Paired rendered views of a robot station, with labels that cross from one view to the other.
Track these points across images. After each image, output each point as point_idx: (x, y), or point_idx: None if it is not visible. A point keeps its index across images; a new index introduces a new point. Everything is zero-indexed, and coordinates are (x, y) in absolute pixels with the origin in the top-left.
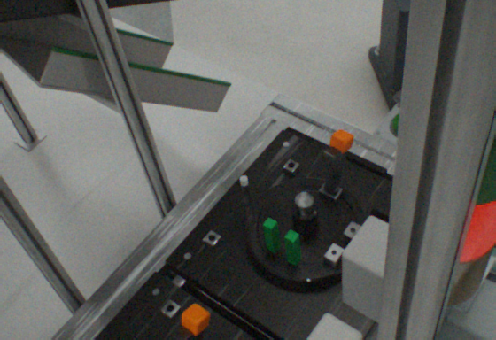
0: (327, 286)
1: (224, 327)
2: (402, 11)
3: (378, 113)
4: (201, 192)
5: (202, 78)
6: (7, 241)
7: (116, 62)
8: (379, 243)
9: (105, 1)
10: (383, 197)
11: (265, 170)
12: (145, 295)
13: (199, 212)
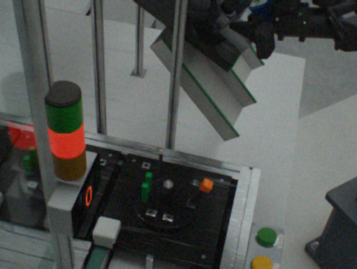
0: (139, 221)
1: (102, 186)
2: (327, 193)
3: (300, 240)
4: (175, 155)
5: (223, 117)
6: (132, 101)
7: (174, 65)
8: None
9: (182, 39)
10: (205, 234)
11: (200, 176)
12: (107, 152)
13: (163, 158)
